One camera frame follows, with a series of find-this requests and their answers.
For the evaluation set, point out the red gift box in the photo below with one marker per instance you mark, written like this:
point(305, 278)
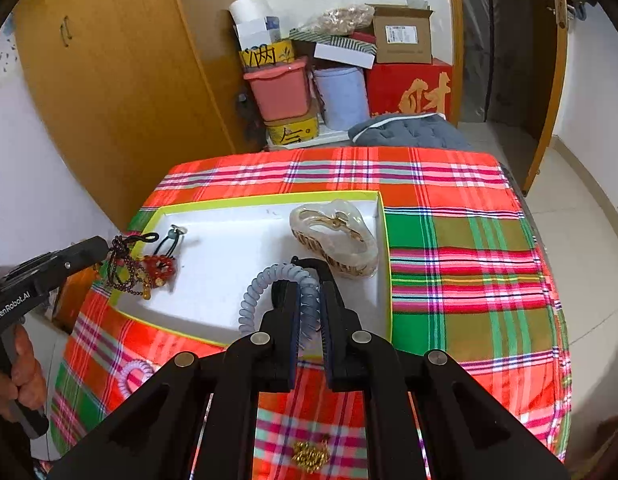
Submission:
point(409, 90)

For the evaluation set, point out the white paper boxes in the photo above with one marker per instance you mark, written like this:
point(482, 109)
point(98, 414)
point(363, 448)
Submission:
point(251, 22)

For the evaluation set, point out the yellow shallow cardboard box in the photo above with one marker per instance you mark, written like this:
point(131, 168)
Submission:
point(224, 280)

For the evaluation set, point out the striped flat box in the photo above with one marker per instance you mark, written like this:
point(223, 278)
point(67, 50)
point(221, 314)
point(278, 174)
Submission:
point(329, 40)

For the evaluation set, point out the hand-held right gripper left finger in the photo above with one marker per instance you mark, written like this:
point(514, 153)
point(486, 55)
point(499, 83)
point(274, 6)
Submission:
point(276, 350)

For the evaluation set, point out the person's left hand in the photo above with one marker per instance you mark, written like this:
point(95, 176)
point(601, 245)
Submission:
point(26, 375)

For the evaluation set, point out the brown cardboard box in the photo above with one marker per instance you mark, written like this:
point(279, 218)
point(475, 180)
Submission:
point(404, 35)

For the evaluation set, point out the clear bag of nuts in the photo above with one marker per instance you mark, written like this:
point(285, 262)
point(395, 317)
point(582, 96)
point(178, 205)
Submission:
point(339, 19)

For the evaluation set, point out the yellow tin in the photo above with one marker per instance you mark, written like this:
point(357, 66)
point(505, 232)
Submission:
point(291, 130)

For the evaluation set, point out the grey quilted cushion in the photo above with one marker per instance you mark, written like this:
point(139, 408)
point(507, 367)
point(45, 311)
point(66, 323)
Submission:
point(409, 132)

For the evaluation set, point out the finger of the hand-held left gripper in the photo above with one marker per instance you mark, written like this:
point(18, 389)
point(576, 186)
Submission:
point(86, 251)

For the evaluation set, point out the white flat box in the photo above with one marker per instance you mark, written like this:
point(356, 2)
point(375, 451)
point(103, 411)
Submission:
point(344, 56)

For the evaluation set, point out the plaid tablecloth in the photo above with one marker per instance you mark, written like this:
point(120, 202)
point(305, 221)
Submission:
point(464, 280)

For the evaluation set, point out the wooden wardrobe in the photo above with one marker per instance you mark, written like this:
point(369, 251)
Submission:
point(119, 75)

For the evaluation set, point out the wooden door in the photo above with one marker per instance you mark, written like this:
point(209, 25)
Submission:
point(549, 85)

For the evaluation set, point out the dark door curtain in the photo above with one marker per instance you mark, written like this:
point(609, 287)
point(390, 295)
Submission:
point(504, 45)

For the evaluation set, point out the clear hair claw clip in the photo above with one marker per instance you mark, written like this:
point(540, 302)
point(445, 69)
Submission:
point(339, 250)

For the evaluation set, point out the pink plastic bin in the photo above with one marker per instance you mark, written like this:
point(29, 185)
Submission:
point(281, 92)

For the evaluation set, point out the yellow printed box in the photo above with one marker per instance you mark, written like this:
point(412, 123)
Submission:
point(266, 55)

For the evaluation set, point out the pale blue bucket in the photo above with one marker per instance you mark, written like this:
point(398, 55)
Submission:
point(341, 97)

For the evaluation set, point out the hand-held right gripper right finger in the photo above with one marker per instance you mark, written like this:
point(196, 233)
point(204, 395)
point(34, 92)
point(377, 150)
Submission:
point(339, 350)

